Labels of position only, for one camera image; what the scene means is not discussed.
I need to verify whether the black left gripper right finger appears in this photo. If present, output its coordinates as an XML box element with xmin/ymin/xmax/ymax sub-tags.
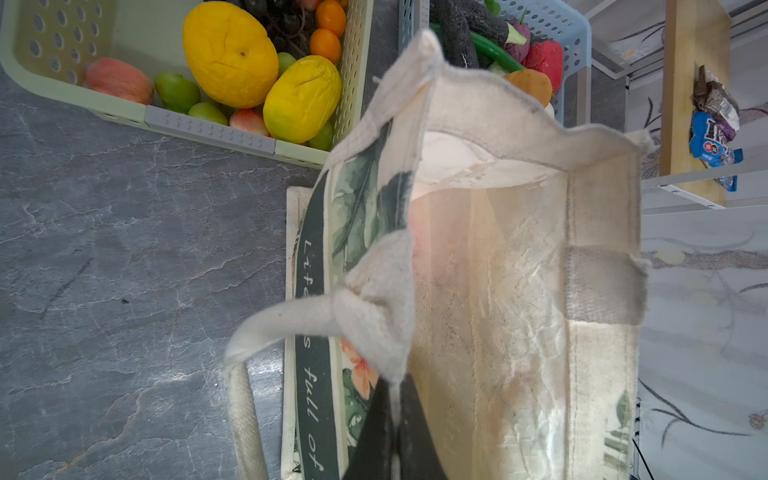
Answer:
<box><xmin>398</xmin><ymin>374</ymin><xmax>447</xmax><ymax>480</ymax></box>

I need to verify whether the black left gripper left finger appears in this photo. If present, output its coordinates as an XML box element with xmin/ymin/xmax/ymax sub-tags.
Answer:
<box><xmin>342</xmin><ymin>378</ymin><xmax>395</xmax><ymax>480</ymax></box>

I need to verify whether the cream floral tote bag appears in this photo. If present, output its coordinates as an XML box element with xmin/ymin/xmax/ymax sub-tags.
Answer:
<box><xmin>223</xmin><ymin>30</ymin><xmax>654</xmax><ymax>479</ymax></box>

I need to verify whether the dark purple eggplant toy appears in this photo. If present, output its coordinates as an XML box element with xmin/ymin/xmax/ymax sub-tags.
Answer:
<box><xmin>430</xmin><ymin>0</ymin><xmax>480</xmax><ymax>69</ymax></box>

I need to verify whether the yellow mango toy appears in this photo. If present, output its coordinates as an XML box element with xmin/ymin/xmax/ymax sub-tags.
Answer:
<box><xmin>263</xmin><ymin>55</ymin><xmax>342</xmax><ymax>144</ymax></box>

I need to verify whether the brown potato toy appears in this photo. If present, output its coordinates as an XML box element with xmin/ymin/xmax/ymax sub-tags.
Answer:
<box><xmin>504</xmin><ymin>69</ymin><xmax>553</xmax><ymax>107</ymax></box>

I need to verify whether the green chili pepper toy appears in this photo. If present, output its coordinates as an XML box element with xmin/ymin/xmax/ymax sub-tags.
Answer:
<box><xmin>429</xmin><ymin>23</ymin><xmax>525</xmax><ymax>73</ymax></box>

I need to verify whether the red pepper toy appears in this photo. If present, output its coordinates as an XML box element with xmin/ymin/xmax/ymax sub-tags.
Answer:
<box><xmin>523</xmin><ymin>40</ymin><xmax>564</xmax><ymax>93</ymax></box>

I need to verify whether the orange fruit toy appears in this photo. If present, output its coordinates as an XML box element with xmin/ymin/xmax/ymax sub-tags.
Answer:
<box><xmin>182</xmin><ymin>1</ymin><xmax>279</xmax><ymax>109</ymax></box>

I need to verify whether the blue m&m candy packet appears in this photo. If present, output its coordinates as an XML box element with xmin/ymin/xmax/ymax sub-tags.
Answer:
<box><xmin>689</xmin><ymin>111</ymin><xmax>743</xmax><ymax>168</ymax></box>

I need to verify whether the blue plastic vegetable basket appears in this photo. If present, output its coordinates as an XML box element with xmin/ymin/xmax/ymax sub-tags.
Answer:
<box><xmin>398</xmin><ymin>1</ymin><xmax>592</xmax><ymax>126</ymax></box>

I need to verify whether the green plastic fruit basket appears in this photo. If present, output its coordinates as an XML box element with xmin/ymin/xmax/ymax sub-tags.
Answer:
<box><xmin>1</xmin><ymin>1</ymin><xmax>373</xmax><ymax>167</ymax></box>

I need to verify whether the white wire wooden shelf rack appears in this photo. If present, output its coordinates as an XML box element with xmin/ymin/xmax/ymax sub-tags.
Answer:
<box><xmin>575</xmin><ymin>0</ymin><xmax>768</xmax><ymax>211</ymax></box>

